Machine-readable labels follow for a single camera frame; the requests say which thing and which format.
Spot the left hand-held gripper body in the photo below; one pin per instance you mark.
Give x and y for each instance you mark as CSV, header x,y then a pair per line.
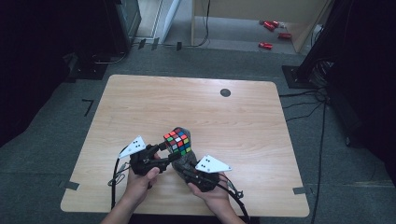
x,y
141,161

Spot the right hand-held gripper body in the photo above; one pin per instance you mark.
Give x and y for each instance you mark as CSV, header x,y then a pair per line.
x,y
205,177

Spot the grey fuzzy cloth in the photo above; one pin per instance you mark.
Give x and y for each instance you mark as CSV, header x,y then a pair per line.
x,y
186,161

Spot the multicoloured puzzle cube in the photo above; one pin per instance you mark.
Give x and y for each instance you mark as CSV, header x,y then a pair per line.
x,y
178,141

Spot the person's right hand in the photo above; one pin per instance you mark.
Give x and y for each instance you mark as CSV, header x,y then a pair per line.
x,y
214,197

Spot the person's left hand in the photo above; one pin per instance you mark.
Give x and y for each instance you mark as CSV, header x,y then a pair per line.
x,y
138,186

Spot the person's dark clothing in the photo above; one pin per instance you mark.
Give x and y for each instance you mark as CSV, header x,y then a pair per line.
x,y
174,220

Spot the grey tape piece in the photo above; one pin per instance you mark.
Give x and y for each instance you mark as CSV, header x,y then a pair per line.
x,y
71,185
299,190

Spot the black angled floor tape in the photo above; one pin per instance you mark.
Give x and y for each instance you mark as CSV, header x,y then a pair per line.
x,y
88,107

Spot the dark round table grommet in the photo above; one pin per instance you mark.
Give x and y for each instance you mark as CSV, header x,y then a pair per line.
x,y
225,92

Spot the black flat floor plate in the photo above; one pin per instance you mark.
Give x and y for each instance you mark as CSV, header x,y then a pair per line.
x,y
88,70

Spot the white panel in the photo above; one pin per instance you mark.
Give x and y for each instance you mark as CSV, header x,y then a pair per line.
x,y
169,18

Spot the black cabinet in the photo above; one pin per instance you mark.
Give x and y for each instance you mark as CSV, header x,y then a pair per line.
x,y
124,21

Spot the dark curtain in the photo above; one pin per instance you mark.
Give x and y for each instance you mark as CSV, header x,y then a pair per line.
x,y
37,62
367,77

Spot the red can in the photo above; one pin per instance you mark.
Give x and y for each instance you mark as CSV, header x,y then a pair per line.
x,y
284,35
265,45
275,23
269,25

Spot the black stand base plate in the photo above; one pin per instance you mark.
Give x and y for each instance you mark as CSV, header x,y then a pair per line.
x,y
295,77

